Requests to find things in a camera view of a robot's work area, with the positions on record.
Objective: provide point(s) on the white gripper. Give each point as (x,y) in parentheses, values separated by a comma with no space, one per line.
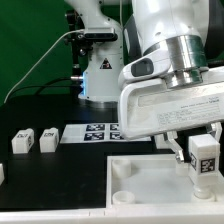
(149,108)

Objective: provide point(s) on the white square tabletop with sockets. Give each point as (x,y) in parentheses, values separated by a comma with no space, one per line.
(154,180)

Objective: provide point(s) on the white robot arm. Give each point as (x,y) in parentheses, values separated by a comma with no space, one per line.
(154,68)

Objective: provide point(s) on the white sheet with tags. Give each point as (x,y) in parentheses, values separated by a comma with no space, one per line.
(91,133)

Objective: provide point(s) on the white part at left edge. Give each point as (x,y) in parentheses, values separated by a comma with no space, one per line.
(2,177)

